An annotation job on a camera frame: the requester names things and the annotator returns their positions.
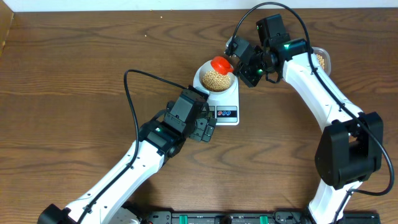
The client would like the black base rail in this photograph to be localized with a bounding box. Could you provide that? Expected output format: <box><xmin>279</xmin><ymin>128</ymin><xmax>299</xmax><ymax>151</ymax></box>
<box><xmin>124</xmin><ymin>202</ymin><xmax>381</xmax><ymax>224</ymax></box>

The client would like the light grey round bowl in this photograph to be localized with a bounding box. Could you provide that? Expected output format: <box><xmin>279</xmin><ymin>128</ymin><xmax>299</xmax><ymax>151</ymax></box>
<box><xmin>195</xmin><ymin>60</ymin><xmax>238</xmax><ymax>93</ymax></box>

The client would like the cardboard box edge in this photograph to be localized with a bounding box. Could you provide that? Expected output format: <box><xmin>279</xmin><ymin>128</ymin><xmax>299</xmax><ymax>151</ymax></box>
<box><xmin>0</xmin><ymin>0</ymin><xmax>14</xmax><ymax>55</ymax></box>

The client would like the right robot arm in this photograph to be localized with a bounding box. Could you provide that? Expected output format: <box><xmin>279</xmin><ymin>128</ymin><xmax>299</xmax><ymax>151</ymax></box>
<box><xmin>225</xmin><ymin>14</ymin><xmax>385</xmax><ymax>223</ymax></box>

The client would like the clear container of soybeans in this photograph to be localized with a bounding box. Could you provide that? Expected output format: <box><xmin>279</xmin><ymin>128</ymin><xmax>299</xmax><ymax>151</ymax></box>
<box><xmin>312</xmin><ymin>47</ymin><xmax>331</xmax><ymax>76</ymax></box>

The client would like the red plastic measuring scoop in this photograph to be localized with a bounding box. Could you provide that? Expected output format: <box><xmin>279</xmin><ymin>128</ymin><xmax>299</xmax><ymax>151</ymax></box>
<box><xmin>210</xmin><ymin>56</ymin><xmax>233</xmax><ymax>75</ymax></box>

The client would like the soybeans pile in bowl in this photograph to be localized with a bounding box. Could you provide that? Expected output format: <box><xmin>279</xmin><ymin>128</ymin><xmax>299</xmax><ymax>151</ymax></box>
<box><xmin>201</xmin><ymin>70</ymin><xmax>231</xmax><ymax>92</ymax></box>

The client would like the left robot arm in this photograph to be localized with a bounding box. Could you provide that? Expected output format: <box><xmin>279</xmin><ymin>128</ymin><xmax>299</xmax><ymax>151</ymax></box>
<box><xmin>38</xmin><ymin>86</ymin><xmax>216</xmax><ymax>223</ymax></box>

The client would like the white digital kitchen scale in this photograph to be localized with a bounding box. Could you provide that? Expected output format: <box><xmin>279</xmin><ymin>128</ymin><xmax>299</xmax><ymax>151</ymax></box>
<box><xmin>193</xmin><ymin>72</ymin><xmax>239</xmax><ymax>126</ymax></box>

